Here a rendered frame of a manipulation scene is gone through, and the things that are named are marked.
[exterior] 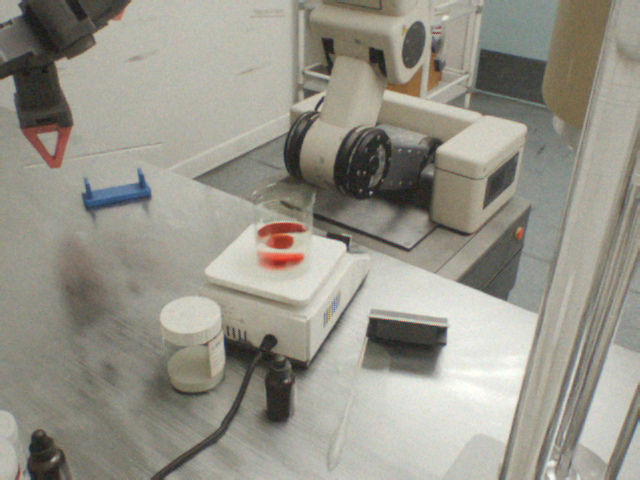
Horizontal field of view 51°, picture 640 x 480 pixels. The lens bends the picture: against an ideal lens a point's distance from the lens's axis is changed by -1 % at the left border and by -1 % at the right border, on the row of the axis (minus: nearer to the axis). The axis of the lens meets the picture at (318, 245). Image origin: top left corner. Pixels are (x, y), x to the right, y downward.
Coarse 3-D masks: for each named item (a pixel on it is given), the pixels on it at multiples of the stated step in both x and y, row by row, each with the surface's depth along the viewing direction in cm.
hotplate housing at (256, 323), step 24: (360, 264) 79; (216, 288) 70; (336, 288) 72; (240, 312) 69; (264, 312) 68; (288, 312) 67; (312, 312) 68; (336, 312) 74; (240, 336) 71; (264, 336) 69; (288, 336) 68; (312, 336) 68; (288, 360) 71
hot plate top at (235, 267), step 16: (240, 240) 75; (320, 240) 75; (224, 256) 72; (240, 256) 72; (320, 256) 72; (336, 256) 73; (208, 272) 70; (224, 272) 70; (240, 272) 70; (256, 272) 70; (320, 272) 70; (240, 288) 68; (256, 288) 67; (272, 288) 67; (288, 288) 67; (304, 288) 67; (304, 304) 66
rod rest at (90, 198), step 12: (84, 180) 99; (144, 180) 101; (84, 192) 101; (96, 192) 101; (108, 192) 101; (120, 192) 101; (132, 192) 101; (144, 192) 102; (84, 204) 99; (96, 204) 99
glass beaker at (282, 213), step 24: (264, 192) 69; (288, 192) 70; (312, 192) 68; (264, 216) 65; (288, 216) 65; (312, 216) 67; (264, 240) 67; (288, 240) 66; (312, 240) 69; (264, 264) 68; (288, 264) 67
